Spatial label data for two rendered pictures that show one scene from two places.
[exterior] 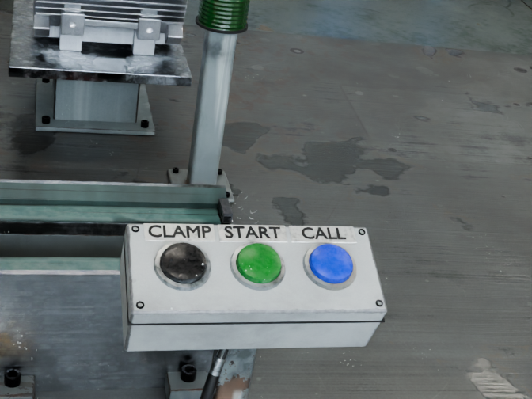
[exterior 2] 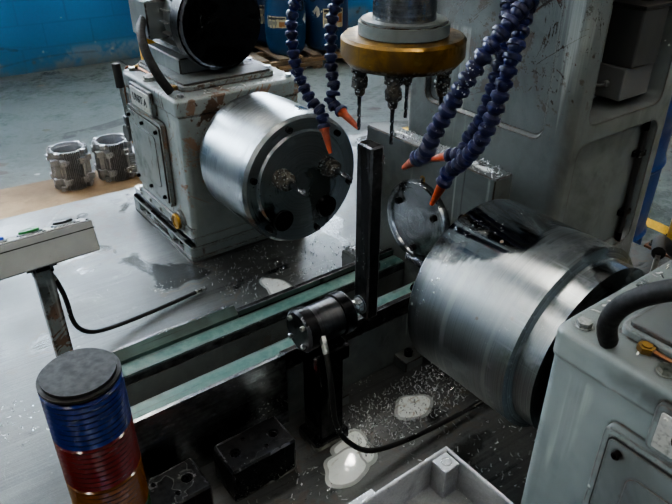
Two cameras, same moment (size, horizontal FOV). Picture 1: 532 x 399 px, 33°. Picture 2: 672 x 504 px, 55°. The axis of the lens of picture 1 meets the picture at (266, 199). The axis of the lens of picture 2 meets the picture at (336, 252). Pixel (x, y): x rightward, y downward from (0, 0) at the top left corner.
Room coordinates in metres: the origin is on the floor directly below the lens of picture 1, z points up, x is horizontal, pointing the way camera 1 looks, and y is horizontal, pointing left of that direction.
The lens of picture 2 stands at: (1.45, 0.15, 1.54)
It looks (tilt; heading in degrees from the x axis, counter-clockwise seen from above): 31 degrees down; 160
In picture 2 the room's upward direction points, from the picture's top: straight up
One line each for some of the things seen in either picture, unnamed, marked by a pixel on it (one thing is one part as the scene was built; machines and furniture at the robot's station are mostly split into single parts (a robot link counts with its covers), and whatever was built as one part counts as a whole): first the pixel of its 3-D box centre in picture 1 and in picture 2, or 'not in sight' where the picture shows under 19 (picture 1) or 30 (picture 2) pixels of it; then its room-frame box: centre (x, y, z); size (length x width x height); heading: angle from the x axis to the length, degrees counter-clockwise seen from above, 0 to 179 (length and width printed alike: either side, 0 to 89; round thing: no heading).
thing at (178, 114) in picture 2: not in sight; (210, 146); (0.02, 0.35, 0.99); 0.35 x 0.31 x 0.37; 17
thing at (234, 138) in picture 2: not in sight; (262, 157); (0.26, 0.42, 1.04); 0.37 x 0.25 x 0.25; 17
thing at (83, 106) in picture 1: (95, 71); not in sight; (1.22, 0.28, 0.86); 0.27 x 0.24 x 0.12; 17
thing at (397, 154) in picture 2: not in sight; (440, 232); (0.55, 0.67, 0.97); 0.30 x 0.11 x 0.34; 17
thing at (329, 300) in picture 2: not in sight; (433, 339); (0.77, 0.55, 0.92); 0.45 x 0.13 x 0.24; 107
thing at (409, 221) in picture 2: not in sight; (416, 221); (0.57, 0.61, 1.02); 0.15 x 0.02 x 0.15; 17
